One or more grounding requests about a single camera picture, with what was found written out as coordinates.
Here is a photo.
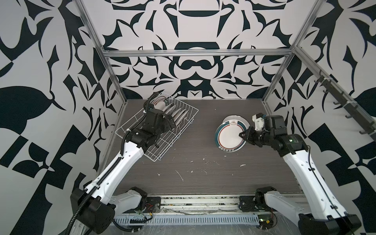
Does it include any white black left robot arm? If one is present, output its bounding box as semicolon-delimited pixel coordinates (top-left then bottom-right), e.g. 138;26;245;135
64;92;180;235

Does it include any white wire dish rack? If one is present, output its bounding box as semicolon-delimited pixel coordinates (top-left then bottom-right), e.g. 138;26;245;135
115;91;198;162

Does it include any stack of unloaded plates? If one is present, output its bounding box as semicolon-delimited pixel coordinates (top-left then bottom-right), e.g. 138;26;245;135
222;115;250;129

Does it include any black corrugated cable conduit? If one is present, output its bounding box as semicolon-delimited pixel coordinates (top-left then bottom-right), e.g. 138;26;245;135
63;129;147;235

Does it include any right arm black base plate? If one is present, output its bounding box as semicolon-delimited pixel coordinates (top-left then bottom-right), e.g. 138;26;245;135
239;195;265;212

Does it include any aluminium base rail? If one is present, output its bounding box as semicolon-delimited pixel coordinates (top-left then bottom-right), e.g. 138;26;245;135
74;193;325;216

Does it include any white slotted cable duct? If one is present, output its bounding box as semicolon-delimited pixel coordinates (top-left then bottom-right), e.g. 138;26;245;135
115;214;259;226

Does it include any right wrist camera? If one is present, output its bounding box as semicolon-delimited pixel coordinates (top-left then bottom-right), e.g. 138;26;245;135
252;113;265;131

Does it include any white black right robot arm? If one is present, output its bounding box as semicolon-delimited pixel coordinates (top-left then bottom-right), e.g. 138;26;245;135
239;113;361;235

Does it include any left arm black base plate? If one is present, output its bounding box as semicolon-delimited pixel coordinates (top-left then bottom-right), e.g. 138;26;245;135
142;196;161;213

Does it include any green banner rim plate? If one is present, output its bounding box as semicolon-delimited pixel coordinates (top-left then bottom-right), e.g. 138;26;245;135
152;96;169;111

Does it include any aluminium cage frame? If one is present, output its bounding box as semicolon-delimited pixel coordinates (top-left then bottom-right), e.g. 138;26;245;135
73;0;376;139

